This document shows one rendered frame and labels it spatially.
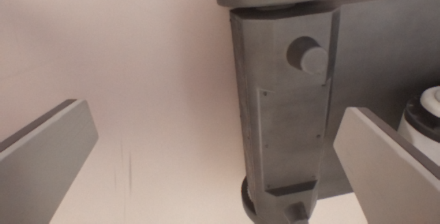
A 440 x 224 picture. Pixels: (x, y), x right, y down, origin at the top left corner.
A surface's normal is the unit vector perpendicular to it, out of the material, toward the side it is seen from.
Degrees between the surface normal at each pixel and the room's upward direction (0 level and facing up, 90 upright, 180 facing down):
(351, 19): 0
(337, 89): 0
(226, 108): 0
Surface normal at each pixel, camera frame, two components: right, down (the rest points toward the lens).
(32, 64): 0.11, 0.47
